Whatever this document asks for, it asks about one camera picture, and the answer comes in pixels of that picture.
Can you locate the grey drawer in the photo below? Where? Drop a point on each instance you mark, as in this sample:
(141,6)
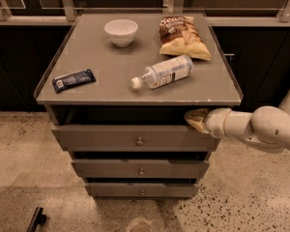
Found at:
(140,168)
(154,190)
(99,138)

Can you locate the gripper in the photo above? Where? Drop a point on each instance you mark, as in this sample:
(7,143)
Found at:
(216,122)

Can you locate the grey middle drawer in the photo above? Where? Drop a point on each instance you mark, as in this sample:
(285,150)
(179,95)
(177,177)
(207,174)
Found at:
(140,168)

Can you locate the grey bottom drawer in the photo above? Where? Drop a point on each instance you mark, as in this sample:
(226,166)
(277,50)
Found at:
(154,190)

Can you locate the clear plastic water bottle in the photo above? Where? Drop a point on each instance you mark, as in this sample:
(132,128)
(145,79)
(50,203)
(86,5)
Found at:
(163,73)

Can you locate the black object on floor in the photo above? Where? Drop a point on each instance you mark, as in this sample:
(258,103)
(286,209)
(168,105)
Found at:
(38,218)

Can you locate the dark blue snack bar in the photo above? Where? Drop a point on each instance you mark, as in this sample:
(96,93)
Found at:
(72,79)

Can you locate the metal railing frame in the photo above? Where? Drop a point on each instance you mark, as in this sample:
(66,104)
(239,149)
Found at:
(218,12)

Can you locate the white ceramic bowl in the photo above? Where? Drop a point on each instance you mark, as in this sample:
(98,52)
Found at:
(121,32)

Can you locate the brown chip bag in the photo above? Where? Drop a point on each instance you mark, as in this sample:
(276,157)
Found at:
(179,36)

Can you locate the grey drawer cabinet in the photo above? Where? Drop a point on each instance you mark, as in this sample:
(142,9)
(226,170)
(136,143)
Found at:
(111,101)

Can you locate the grey top drawer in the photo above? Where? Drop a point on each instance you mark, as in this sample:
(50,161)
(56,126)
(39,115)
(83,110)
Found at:
(99,138)

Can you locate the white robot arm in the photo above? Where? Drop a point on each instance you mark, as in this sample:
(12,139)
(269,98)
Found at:
(266,129)

